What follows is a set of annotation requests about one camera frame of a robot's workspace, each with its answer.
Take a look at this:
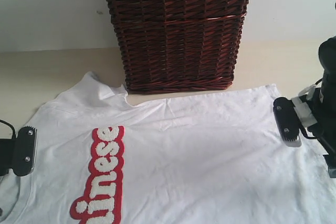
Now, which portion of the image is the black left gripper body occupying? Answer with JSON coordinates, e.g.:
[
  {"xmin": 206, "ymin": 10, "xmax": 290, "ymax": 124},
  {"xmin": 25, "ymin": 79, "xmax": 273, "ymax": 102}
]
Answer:
[{"xmin": 0, "ymin": 138, "xmax": 16, "ymax": 176}]

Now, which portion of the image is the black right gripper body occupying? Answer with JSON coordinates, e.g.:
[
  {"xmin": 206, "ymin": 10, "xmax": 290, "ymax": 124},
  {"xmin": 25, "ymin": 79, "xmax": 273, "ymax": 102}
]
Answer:
[{"xmin": 306, "ymin": 35, "xmax": 336, "ymax": 156}]

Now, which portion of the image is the white t-shirt with red lettering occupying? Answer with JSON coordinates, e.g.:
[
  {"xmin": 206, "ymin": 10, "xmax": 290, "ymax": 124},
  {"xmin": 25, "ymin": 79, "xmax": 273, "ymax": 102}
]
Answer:
[{"xmin": 1, "ymin": 72, "xmax": 335, "ymax": 223}]

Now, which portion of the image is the dark brown wicker basket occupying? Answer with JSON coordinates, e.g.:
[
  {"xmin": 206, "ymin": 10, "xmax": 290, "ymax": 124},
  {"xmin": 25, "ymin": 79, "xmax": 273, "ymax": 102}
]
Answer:
[{"xmin": 106, "ymin": 0, "xmax": 249, "ymax": 93}]

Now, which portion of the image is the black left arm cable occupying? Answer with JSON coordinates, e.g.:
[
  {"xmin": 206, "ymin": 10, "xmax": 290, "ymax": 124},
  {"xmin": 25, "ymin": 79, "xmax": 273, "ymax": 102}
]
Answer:
[{"xmin": 0, "ymin": 119, "xmax": 17, "ymax": 141}]

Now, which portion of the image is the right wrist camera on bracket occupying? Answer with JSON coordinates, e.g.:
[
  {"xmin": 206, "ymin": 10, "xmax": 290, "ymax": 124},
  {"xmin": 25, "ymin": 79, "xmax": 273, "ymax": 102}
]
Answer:
[{"xmin": 273, "ymin": 85, "xmax": 324, "ymax": 147}]

